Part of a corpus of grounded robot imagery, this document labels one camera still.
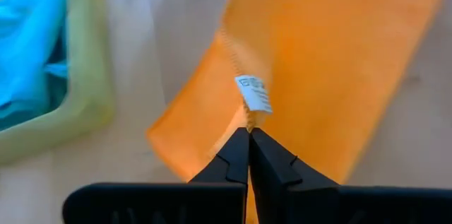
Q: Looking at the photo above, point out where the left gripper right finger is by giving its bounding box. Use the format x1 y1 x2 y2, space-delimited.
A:
249 127 452 224

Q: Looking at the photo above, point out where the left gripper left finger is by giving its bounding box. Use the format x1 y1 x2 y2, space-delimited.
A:
61 127 251 224

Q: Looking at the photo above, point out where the orange microfiber towel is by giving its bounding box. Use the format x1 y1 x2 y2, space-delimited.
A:
145 0 448 224

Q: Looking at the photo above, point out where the light blue microfiber towel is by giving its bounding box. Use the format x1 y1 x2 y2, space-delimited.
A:
0 0 69 112

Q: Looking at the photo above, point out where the yellow plastic tray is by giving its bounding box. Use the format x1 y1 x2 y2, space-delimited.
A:
0 0 116 165

